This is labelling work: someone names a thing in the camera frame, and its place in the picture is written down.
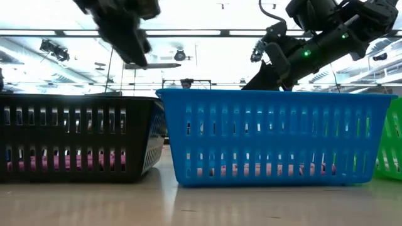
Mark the black track lights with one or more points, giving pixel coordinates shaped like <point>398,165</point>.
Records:
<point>56,51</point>

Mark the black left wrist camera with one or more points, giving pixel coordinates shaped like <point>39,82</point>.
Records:
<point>146,7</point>

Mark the black plastic basket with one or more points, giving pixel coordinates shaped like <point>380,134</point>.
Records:
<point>78,138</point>

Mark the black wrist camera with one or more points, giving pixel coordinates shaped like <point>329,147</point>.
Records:
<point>278,59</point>
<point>146,7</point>

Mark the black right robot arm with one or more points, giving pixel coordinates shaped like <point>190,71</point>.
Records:
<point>361,19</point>

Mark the thin black rail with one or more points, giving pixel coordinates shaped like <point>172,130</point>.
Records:
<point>141,84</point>

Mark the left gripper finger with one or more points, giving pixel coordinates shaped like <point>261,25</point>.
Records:
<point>128,44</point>

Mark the green plastic basket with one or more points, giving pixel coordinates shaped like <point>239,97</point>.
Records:
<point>391,141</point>

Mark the black ceiling spotlight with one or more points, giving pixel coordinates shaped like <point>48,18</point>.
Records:
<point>180,55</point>

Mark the grey wrapper black crayon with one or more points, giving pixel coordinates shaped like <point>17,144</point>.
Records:
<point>154,66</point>

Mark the blue plastic basket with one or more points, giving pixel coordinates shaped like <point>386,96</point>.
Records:
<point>276,138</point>

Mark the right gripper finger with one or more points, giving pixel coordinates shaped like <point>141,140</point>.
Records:
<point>267,80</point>

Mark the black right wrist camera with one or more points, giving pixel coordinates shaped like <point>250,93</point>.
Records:
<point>278,59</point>

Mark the black ceiling fixture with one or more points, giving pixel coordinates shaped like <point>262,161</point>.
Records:
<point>380,57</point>

